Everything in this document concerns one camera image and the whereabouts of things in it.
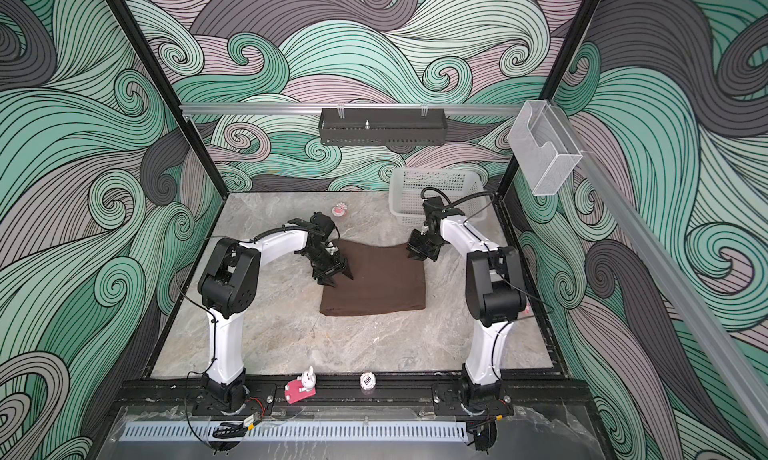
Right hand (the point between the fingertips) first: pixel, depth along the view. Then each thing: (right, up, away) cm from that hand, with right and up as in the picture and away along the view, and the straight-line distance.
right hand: (409, 253), depth 94 cm
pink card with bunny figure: (-29, -30, -23) cm, 48 cm away
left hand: (-20, -8, -2) cm, 21 cm away
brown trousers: (-8, -8, -1) cm, 12 cm away
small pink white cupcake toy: (-25, +14, +16) cm, 33 cm away
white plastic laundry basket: (+23, +23, +24) cm, 40 cm away
